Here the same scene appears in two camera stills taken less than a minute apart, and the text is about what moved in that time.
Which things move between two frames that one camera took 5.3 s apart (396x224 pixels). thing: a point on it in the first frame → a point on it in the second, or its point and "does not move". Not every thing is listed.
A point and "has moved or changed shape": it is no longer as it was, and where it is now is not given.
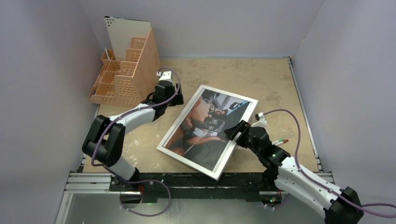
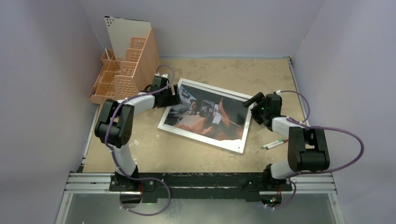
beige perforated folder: (120, 31) does not move
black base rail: (195, 187) does not move
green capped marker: (279, 140) does not move
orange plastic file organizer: (128, 82) does not move
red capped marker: (284, 141) does not move
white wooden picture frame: (177, 119) → (210, 114)
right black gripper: (241, 133) → (256, 107)
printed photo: (200, 136) has moved or changed shape
